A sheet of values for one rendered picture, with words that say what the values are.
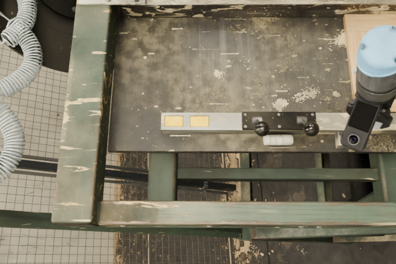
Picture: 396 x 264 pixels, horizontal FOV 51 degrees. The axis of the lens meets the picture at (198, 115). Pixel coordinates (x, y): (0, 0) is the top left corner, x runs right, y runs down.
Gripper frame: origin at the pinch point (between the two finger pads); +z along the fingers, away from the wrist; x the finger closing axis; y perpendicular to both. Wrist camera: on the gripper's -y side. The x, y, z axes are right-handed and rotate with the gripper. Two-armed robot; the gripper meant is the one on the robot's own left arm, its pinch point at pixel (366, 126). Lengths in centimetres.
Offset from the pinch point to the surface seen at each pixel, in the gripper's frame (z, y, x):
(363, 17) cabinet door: 21.7, 38.6, 14.8
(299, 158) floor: 203, 23, 46
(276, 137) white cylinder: 13.0, -7.4, 20.6
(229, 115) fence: 8.2, -8.0, 33.7
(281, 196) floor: 216, -5, 48
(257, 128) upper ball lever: -0.8, -10.2, 22.2
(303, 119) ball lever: 11.2, -0.7, 15.6
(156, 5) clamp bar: -1, 12, 66
